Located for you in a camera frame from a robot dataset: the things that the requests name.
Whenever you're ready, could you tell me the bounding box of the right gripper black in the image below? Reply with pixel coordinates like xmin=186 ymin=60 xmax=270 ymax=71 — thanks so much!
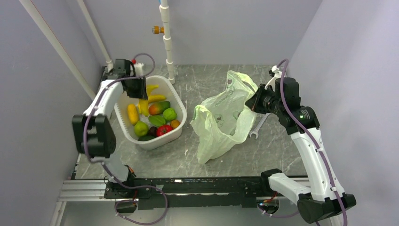
xmin=245 ymin=83 xmax=284 ymax=115

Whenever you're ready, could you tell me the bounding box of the yellow fake banana bunch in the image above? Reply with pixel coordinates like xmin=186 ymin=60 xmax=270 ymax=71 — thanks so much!
xmin=138 ymin=84 xmax=166 ymax=116

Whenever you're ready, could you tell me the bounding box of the light green fake pear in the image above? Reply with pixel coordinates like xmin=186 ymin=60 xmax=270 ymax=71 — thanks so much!
xmin=134 ymin=121 xmax=149 ymax=137

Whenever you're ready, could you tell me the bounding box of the light green plastic bag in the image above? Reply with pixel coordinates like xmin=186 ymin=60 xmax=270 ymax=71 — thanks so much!
xmin=190 ymin=71 xmax=258 ymax=164

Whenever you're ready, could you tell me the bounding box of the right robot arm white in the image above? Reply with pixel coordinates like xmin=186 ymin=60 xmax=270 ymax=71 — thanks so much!
xmin=245 ymin=78 xmax=357 ymax=225

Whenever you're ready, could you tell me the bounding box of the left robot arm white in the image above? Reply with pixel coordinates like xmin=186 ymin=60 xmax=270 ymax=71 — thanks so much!
xmin=72 ymin=59 xmax=148 ymax=198

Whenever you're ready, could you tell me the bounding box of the yellow fake corn cob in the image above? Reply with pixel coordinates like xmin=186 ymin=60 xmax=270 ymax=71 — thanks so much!
xmin=127 ymin=104 xmax=140 ymax=126

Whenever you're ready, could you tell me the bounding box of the orange green fake mango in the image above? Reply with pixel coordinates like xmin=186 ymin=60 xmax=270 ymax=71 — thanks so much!
xmin=148 ymin=101 xmax=170 ymax=115

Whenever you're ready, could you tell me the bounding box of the green fake star fruit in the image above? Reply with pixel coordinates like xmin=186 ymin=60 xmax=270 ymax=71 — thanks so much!
xmin=148 ymin=115 xmax=167 ymax=127

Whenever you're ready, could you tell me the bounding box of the red fake tomato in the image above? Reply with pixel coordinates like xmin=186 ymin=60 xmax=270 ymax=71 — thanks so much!
xmin=156 ymin=125 xmax=174 ymax=137

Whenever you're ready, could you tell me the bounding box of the dark green fake avocado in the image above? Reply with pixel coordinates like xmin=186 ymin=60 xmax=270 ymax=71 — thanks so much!
xmin=138 ymin=135 xmax=156 ymax=142

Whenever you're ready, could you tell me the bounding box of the small orange fake fruit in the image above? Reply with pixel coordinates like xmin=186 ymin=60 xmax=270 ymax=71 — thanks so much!
xmin=170 ymin=119 xmax=180 ymax=129

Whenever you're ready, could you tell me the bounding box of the silver open-end wrench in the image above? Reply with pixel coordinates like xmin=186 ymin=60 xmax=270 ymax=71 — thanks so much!
xmin=248 ymin=113 xmax=271 ymax=139

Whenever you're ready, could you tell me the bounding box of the thin white diagonal pipe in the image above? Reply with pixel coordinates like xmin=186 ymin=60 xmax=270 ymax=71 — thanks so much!
xmin=77 ymin=0 xmax=114 ymax=72

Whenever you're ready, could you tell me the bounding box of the white plastic basket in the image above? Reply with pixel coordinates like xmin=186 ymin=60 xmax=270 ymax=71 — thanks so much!
xmin=114 ymin=75 xmax=187 ymax=150

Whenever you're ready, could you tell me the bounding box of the orange pipe valve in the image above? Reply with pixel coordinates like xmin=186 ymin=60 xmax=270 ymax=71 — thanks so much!
xmin=152 ymin=26 xmax=164 ymax=34

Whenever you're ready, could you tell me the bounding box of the white vertical pvc pipe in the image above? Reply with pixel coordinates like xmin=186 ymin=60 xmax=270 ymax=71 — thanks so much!
xmin=159 ymin=0 xmax=175 ymax=84

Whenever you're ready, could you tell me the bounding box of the white diagonal pvc pipe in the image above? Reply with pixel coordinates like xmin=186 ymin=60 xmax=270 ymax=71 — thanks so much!
xmin=19 ymin=0 xmax=96 ymax=100

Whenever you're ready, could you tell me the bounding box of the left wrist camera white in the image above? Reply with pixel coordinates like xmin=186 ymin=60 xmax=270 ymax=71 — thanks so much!
xmin=130 ymin=59 xmax=144 ymax=77

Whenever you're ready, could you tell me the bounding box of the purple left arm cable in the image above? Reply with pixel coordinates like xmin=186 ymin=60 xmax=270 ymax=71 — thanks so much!
xmin=80 ymin=53 xmax=169 ymax=226

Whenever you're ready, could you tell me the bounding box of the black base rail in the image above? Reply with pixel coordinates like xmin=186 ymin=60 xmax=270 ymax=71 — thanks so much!
xmin=104 ymin=176 xmax=278 ymax=210

